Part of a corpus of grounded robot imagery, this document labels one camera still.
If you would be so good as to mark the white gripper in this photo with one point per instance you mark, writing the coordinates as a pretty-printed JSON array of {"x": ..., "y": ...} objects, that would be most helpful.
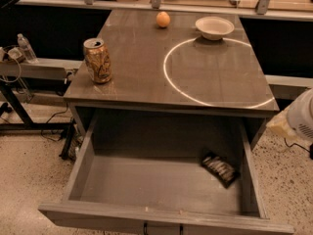
[{"x": 301, "y": 117}]

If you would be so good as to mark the black rxbar chocolate wrapper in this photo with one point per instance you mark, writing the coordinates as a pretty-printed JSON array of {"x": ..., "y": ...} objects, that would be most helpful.
[{"x": 220, "y": 169}]

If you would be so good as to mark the open grey top drawer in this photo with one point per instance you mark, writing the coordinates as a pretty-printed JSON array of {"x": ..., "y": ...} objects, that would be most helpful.
[{"x": 116, "y": 192}]

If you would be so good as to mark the grey cabinet counter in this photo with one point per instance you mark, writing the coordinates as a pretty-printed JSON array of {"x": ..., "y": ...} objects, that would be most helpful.
[{"x": 172, "y": 91}]

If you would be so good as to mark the white paper bowl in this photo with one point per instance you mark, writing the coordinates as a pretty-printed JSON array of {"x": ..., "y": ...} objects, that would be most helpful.
[{"x": 214, "y": 28}]

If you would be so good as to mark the orange fruit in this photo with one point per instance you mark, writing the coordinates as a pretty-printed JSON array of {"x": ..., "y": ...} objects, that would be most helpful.
[{"x": 162, "y": 19}]

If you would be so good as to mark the gold drink can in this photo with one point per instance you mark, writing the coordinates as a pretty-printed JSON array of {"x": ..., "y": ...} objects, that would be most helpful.
[{"x": 97, "y": 60}]

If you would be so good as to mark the grey side bench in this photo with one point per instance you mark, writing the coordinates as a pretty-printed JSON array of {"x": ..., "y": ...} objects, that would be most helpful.
[{"x": 51, "y": 69}]

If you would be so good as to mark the clear plastic water bottle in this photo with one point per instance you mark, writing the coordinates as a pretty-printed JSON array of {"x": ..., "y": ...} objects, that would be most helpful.
[{"x": 27, "y": 49}]

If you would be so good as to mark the black drawer handle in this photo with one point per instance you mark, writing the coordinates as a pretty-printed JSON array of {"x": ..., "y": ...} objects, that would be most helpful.
[{"x": 153, "y": 229}]

